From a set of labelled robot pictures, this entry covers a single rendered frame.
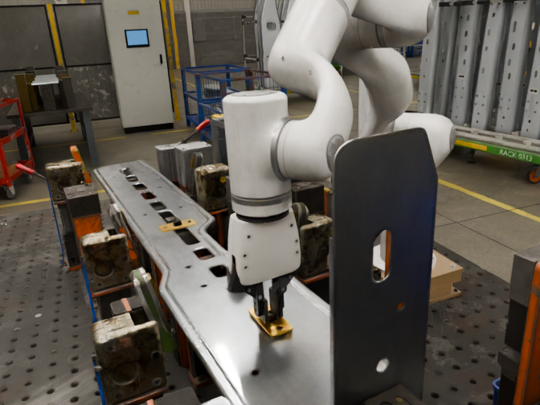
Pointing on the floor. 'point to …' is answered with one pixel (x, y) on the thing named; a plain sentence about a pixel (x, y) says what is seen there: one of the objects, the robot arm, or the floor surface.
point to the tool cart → (8, 172)
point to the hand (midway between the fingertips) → (268, 304)
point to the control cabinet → (139, 64)
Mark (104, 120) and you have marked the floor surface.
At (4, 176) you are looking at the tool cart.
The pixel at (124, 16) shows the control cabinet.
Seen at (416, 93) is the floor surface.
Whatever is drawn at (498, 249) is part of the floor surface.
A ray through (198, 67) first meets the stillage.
